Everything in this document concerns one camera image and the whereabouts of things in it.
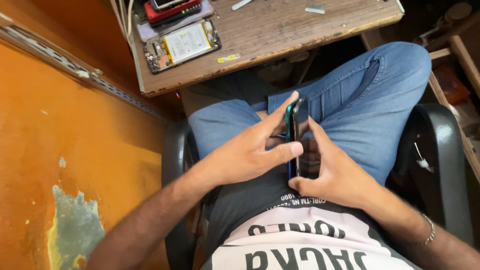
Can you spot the person's right hand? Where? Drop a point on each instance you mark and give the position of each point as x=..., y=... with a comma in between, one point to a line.
x=341, y=180

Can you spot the person's left hand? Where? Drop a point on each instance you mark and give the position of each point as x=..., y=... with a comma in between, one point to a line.
x=240, y=157

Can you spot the teal black smartphone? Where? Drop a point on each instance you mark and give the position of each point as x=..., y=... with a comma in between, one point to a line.
x=296, y=120

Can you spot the person's blue jeans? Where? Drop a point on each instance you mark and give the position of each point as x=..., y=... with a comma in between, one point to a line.
x=367, y=112

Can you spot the person's grey white printed shirt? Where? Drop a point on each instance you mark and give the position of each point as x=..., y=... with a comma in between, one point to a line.
x=292, y=240

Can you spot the yellow sticker strip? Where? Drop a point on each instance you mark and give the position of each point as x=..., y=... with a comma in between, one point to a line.
x=228, y=58

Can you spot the black plastic armchair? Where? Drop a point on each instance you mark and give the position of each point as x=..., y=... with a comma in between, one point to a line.
x=446, y=168

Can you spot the opened smartphone with white battery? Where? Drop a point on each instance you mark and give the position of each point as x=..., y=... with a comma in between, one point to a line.
x=183, y=45

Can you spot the black device with green lights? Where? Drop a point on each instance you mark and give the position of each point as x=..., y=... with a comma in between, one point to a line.
x=180, y=17

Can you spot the flat metal pry tool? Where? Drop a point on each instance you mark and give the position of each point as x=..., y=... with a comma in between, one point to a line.
x=241, y=4

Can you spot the phone in clear lavender case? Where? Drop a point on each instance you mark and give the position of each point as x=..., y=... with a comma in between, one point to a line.
x=144, y=32

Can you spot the red phone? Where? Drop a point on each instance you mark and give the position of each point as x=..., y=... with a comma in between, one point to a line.
x=165, y=13

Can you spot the small metal blade piece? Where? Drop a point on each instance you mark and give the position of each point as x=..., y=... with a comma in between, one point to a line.
x=315, y=9

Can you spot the phone with pale screen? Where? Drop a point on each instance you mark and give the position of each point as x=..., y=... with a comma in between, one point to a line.
x=165, y=3

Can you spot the white plastic stick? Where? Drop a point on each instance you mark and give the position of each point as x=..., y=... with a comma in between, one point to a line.
x=399, y=6

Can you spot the wooden frame rack with clutter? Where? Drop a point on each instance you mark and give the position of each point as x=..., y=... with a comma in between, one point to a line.
x=457, y=60

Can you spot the slotted metal wall rail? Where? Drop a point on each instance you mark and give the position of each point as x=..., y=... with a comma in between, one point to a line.
x=75, y=69

